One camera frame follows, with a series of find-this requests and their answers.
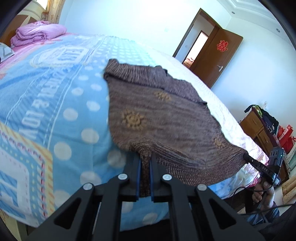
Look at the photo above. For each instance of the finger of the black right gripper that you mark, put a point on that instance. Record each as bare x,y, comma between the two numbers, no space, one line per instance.
254,163

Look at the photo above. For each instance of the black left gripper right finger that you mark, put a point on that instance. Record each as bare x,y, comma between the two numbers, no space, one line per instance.
196,212

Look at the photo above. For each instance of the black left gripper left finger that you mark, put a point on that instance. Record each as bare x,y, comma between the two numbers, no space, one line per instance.
93,212

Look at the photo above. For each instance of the brown knitted sweater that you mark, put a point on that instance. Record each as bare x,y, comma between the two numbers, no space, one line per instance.
152,113

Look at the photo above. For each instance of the dark clothes on cabinet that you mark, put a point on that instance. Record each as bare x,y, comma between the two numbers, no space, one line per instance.
270,122

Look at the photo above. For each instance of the person's right hand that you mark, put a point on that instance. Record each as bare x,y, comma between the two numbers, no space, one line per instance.
264,194

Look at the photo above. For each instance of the red gift bags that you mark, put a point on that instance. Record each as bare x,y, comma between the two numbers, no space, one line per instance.
285,138

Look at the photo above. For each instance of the wooden cabinet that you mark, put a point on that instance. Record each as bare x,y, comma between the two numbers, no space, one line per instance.
255,127

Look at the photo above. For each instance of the blue and pink bed sheet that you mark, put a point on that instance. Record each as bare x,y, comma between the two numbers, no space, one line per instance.
54,114

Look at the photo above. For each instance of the brown wooden door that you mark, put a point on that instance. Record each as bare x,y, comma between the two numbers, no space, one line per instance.
210,63

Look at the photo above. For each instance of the red paper door decoration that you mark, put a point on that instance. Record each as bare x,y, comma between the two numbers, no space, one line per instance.
222,46

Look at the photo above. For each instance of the patterned white pillow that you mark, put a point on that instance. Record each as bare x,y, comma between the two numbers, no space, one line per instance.
5,52

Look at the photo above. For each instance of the folded pink quilt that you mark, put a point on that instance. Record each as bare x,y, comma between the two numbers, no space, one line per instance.
39,31

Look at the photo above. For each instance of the beige patterned curtain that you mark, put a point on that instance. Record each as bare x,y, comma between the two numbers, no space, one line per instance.
53,11

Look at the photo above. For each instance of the cream wooden headboard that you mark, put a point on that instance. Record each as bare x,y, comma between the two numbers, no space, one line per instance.
30,13

